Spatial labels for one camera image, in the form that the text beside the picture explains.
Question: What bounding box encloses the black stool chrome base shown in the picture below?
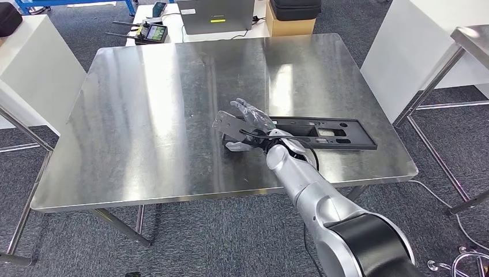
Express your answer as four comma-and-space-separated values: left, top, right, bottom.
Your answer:
427, 246, 489, 277

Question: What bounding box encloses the stainless steel workbench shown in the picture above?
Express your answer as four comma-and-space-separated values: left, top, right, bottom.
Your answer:
30, 33, 419, 248

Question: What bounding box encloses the white table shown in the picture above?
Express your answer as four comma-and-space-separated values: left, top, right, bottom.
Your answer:
126, 3, 272, 47

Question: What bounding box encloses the white cabinet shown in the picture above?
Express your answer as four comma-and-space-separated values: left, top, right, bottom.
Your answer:
0, 14, 88, 136
360, 0, 489, 124

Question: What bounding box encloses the black plastic plate holder part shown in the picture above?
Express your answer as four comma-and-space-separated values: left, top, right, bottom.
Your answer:
223, 116, 378, 152

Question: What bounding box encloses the black bag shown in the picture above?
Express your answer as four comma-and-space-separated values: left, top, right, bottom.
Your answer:
0, 2, 24, 38

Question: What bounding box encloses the blue metal shelf rack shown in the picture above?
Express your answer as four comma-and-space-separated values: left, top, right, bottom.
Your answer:
14, 0, 138, 17

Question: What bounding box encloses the cardboard box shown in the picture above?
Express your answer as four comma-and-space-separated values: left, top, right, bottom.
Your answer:
265, 2, 317, 38

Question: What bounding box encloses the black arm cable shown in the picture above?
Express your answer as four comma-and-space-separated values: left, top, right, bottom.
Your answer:
239, 129, 319, 171

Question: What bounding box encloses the stainless steel table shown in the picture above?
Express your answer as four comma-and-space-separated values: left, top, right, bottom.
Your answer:
0, 105, 54, 267
393, 24, 489, 215

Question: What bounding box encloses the black hard case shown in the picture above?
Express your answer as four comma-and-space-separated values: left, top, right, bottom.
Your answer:
269, 0, 322, 22

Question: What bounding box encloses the black thin cable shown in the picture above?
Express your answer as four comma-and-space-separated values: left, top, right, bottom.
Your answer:
231, 15, 266, 41

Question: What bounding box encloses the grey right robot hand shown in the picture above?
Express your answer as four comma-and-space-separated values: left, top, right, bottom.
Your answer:
225, 98, 277, 152

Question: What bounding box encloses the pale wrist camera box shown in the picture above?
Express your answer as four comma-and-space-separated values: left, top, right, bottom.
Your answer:
212, 111, 231, 132

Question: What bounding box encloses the black remote controller with screen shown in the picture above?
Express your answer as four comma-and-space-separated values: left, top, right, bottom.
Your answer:
106, 21, 169, 44

